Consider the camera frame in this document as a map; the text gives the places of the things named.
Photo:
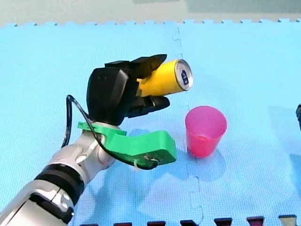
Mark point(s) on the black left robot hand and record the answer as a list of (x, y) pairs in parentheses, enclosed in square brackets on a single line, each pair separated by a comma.
[(107, 94)]

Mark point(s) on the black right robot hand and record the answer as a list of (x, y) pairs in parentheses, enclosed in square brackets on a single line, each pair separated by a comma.
[(298, 116)]

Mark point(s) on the yellow drink can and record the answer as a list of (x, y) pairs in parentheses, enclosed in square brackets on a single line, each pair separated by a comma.
[(164, 80)]

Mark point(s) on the pink plastic cup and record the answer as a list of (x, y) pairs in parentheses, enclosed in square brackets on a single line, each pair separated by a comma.
[(204, 131)]

